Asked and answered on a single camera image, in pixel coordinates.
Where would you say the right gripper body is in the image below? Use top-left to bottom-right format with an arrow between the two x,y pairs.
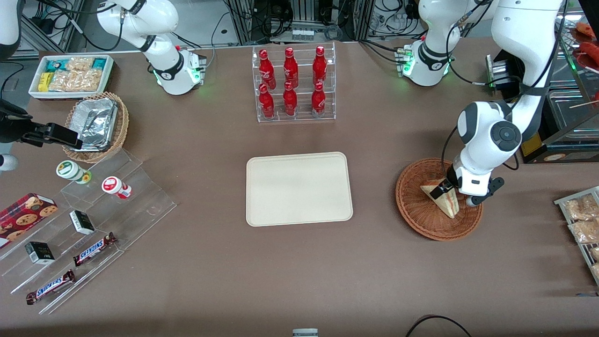
0,99 -> 35,144

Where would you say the triangular sandwich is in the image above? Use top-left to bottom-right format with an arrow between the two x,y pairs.
420,180 -> 462,219

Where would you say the brown round wicker basket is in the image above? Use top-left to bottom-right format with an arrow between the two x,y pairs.
395,158 -> 484,242

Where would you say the light tan wicker basket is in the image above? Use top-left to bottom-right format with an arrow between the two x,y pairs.
62,91 -> 130,164

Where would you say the tray of packaged crackers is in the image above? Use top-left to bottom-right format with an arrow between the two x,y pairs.
554,186 -> 599,287

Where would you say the cream rectangular serving tray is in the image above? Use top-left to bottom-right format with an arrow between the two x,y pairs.
246,152 -> 354,227

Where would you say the green sunflower yoghurt cup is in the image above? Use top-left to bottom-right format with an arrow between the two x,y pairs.
56,160 -> 92,185

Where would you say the aluminium foil container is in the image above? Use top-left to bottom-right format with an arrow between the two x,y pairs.
69,97 -> 119,152

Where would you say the white rectangular snack bin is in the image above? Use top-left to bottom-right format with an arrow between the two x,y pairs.
28,54 -> 115,101

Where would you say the clear cracker packet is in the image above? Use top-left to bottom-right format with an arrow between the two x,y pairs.
49,69 -> 102,93
66,57 -> 95,72

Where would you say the red strawberry yoghurt cup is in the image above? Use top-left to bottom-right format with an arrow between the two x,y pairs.
102,176 -> 132,200

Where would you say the red tartan cookie box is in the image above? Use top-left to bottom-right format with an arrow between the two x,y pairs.
0,192 -> 59,249

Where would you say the small black carton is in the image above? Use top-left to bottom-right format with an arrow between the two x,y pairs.
69,210 -> 96,235
24,242 -> 56,266

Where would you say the clear acrylic stepped shelf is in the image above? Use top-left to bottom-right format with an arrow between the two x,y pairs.
0,190 -> 125,315
60,149 -> 177,252

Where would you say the black glass food warmer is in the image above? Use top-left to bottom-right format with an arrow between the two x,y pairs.
486,9 -> 599,164

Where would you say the Snickers chocolate bar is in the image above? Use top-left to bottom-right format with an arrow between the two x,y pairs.
73,232 -> 118,267
26,269 -> 77,306

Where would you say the red cola bottle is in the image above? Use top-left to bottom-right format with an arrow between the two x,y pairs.
259,83 -> 276,119
311,81 -> 327,117
258,49 -> 277,90
312,45 -> 328,88
283,81 -> 299,117
283,47 -> 300,89

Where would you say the clear acrylic bottle rack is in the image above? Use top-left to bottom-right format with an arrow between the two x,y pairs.
252,41 -> 336,123

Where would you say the red sausage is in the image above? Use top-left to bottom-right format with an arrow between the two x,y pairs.
577,41 -> 599,69
574,21 -> 599,41

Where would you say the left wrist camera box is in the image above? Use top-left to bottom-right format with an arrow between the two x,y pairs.
465,176 -> 505,207

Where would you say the black looped cable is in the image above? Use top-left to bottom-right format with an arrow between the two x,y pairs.
405,314 -> 473,337

